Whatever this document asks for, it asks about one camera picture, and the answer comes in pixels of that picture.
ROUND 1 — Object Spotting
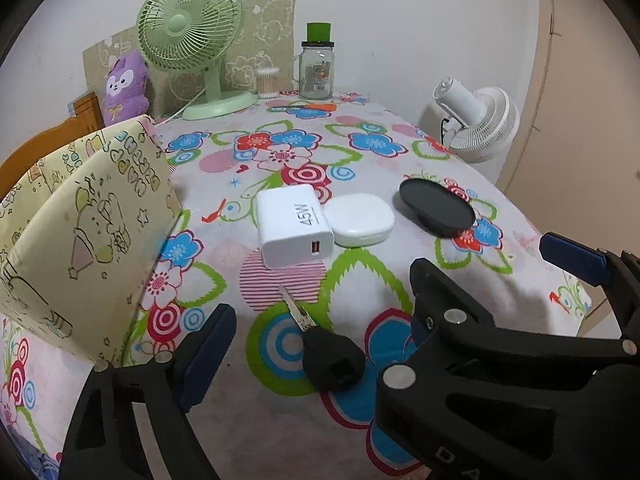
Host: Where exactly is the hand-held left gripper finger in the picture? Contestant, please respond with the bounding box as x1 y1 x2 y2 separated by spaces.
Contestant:
59 304 237 480

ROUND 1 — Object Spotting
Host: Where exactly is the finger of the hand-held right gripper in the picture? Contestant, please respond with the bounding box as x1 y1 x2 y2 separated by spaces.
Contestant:
376 259 496 401
539 232 640 356

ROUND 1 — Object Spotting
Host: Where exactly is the black round disc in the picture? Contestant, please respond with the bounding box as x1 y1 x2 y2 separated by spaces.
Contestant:
398 178 476 237

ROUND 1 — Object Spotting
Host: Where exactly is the white rounded case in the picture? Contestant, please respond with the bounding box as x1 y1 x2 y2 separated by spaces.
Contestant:
324 194 396 248

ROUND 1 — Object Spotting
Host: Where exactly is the black key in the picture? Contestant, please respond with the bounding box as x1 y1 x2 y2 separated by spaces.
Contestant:
278 285 366 395

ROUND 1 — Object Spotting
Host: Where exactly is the white wall charger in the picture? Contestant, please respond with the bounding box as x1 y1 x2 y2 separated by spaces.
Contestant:
256 184 335 271

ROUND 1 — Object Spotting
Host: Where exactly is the yellow fabric storage box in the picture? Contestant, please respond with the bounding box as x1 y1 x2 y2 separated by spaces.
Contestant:
0 115 182 367

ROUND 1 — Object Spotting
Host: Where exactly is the floral tablecloth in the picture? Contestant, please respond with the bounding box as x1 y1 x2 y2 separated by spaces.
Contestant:
0 91 593 480

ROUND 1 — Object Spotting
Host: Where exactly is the beige door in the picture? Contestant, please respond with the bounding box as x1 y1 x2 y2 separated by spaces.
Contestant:
495 0 640 356

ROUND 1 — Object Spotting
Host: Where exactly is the white standing fan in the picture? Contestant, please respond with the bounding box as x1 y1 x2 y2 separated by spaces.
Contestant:
417 76 521 165

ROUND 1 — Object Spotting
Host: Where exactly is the glass jar with green lid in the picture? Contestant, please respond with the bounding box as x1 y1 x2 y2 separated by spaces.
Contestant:
292 22 335 101

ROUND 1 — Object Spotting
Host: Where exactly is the wooden bed headboard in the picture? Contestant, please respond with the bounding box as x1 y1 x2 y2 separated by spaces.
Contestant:
0 91 108 196

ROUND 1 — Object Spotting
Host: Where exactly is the cotton swab container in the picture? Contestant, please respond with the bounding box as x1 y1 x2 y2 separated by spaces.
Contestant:
256 66 281 99

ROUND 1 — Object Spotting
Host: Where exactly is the purple plush toy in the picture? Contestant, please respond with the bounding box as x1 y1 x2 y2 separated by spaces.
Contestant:
102 50 152 126

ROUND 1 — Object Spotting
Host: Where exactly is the patterned beige board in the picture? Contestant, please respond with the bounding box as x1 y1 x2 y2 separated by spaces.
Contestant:
82 0 296 121

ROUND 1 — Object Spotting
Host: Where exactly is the green desk fan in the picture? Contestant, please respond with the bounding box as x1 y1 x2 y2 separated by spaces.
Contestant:
136 0 258 121

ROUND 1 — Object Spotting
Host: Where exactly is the white fan cable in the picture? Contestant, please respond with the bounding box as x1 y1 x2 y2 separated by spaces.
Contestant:
152 87 211 127

